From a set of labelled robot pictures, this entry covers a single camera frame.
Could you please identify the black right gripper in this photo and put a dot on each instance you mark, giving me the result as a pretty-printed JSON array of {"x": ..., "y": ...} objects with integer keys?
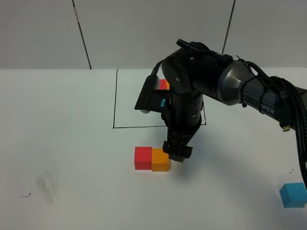
[{"x": 183, "y": 119}]

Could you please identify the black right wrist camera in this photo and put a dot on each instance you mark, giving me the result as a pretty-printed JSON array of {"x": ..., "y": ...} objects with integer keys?
[{"x": 151, "y": 98}]

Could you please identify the orange template cube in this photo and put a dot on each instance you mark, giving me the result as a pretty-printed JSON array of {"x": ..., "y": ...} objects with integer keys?
[{"x": 167, "y": 85}]

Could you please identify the red template cube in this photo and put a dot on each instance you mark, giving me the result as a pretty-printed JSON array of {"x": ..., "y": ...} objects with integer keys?
[{"x": 163, "y": 85}]

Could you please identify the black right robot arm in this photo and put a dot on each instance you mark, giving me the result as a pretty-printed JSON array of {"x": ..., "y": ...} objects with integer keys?
[{"x": 195, "y": 71}]

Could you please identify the blue cube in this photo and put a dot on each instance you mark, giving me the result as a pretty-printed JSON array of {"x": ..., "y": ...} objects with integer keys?
[{"x": 293, "y": 195}]

